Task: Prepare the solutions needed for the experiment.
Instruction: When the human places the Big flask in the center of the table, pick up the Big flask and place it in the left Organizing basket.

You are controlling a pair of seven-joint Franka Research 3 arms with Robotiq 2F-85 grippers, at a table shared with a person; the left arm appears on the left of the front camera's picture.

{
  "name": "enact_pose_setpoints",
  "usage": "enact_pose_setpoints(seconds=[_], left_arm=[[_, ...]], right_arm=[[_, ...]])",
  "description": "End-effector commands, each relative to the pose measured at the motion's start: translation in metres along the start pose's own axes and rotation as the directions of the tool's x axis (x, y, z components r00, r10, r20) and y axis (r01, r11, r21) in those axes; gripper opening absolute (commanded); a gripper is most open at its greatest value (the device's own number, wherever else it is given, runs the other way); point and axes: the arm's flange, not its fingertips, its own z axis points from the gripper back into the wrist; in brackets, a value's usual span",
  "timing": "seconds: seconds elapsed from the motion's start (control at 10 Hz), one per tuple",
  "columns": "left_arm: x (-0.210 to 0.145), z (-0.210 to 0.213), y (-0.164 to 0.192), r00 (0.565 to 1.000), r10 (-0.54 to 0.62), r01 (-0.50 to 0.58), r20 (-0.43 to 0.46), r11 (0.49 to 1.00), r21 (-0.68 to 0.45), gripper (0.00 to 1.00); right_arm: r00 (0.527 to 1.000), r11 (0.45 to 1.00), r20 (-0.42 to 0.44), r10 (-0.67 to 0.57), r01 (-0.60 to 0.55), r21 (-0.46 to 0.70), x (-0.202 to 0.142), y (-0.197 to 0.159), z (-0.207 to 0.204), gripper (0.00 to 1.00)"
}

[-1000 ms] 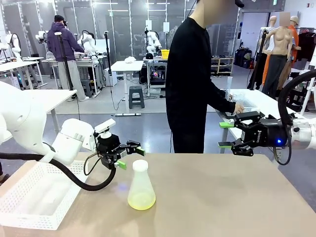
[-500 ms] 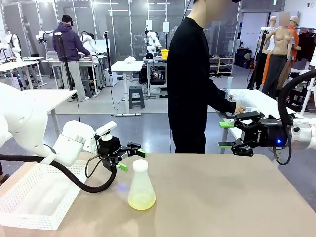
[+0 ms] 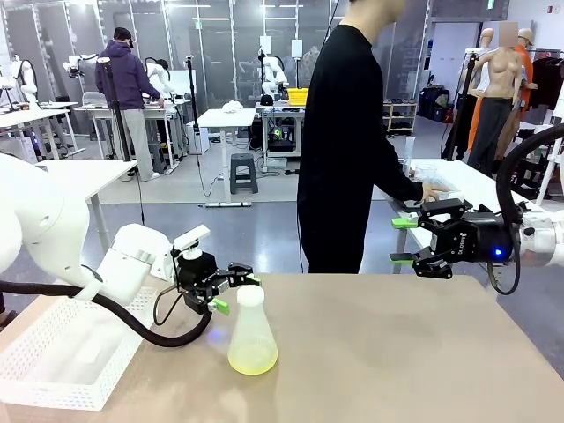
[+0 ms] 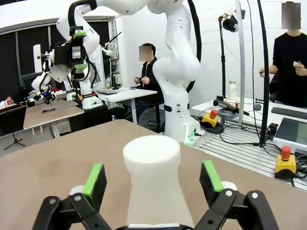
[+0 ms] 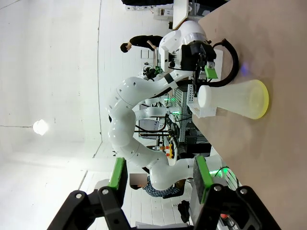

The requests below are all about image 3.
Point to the grey plastic stool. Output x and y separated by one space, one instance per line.
243 172

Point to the large white side table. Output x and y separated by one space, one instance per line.
97 172

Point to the white crumpled cloth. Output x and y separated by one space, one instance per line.
232 106

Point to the white background desk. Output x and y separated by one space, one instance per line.
227 118

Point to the beige bare mannequin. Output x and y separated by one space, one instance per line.
500 66

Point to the large white work table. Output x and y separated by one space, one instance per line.
480 194

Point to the white power strip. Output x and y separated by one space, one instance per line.
229 204

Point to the black utility cart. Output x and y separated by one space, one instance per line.
535 172

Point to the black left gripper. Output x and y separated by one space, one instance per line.
198 275

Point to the translucent plastic conical flask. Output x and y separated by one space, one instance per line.
252 343

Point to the black tripod with camera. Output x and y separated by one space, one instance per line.
465 101

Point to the black clothes on rack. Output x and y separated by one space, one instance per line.
548 83

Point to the person in purple hoodie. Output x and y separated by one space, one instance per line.
125 79

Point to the mannequin in orange clothes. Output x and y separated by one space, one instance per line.
525 61

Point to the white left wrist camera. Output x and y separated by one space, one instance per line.
191 235

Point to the yellow plastic bin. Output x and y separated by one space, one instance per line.
298 96

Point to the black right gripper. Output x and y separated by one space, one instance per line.
480 240

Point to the wooden shoe rack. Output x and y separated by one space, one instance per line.
398 116

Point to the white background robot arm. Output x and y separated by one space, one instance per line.
273 72
26 79
159 75

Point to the person in black sweater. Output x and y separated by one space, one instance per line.
339 154

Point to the person's right hand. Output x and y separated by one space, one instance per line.
432 193

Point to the slim black tripod stand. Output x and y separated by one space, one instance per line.
192 101

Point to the white mannequin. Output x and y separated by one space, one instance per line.
486 44

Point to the person's right forearm black sleeve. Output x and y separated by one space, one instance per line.
396 185

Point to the dark luggage bags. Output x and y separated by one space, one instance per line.
434 103

